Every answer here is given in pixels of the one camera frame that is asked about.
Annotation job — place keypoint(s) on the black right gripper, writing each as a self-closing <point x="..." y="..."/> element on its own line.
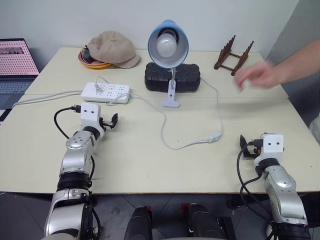
<point x="253" y="148"/>

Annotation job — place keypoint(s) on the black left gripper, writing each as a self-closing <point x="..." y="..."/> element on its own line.
<point x="106" y="123"/>

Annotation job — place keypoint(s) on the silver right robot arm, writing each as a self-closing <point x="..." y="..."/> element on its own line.
<point x="282" y="185"/>

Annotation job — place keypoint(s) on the person's bare forearm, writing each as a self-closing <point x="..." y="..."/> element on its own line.
<point x="300" y="61"/>

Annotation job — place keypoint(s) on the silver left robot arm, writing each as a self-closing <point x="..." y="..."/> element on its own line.
<point x="75" y="160"/>

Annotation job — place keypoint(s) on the blue clip desk lamp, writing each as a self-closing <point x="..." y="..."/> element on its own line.
<point x="172" y="53"/>

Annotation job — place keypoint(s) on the person's bare hand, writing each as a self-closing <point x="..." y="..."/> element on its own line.
<point x="257" y="75"/>

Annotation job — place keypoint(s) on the white power strip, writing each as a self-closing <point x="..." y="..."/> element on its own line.
<point x="110" y="93"/>

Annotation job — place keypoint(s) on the orange and pink plate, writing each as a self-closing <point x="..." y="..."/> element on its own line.
<point x="93" y="65"/>

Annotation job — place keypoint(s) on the black object in plate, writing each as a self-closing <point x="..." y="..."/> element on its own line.
<point x="87" y="56"/>

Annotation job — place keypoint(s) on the beige cloth cap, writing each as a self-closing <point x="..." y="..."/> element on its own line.
<point x="112" y="48"/>

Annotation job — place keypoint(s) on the black plastic box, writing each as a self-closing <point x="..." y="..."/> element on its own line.
<point x="185" y="78"/>

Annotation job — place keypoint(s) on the dark rounded shape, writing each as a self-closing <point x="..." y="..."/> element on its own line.
<point x="139" y="223"/>
<point x="203" y="222"/>

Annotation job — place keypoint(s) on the brown wooden rack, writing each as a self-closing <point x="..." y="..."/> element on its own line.
<point x="233" y="58"/>

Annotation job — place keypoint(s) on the white light bulb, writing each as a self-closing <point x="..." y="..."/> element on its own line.
<point x="165" y="44"/>

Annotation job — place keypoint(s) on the laptop with pink screen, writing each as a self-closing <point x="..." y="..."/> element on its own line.
<point x="15" y="65"/>

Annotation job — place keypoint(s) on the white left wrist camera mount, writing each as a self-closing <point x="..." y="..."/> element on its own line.
<point x="90" y="115"/>

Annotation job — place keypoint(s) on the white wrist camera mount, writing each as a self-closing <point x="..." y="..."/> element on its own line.
<point x="90" y="115"/>
<point x="273" y="143"/>

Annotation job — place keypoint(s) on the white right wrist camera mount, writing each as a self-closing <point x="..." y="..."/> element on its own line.
<point x="273" y="143"/>

